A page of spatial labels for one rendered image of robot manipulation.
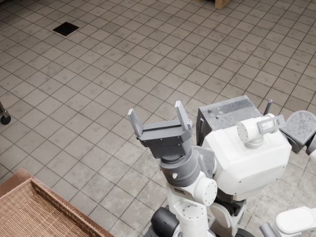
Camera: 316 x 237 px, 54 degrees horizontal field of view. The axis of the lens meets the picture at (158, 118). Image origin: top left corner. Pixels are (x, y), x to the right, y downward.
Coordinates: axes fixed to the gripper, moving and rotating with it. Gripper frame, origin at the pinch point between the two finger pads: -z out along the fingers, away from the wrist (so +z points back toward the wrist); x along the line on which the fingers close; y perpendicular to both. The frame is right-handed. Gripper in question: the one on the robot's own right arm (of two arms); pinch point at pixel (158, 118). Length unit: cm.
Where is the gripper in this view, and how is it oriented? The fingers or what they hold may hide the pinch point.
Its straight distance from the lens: 65.8
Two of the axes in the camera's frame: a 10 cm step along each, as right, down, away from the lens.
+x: 9.2, -1.4, -3.8
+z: 3.5, 7.5, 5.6
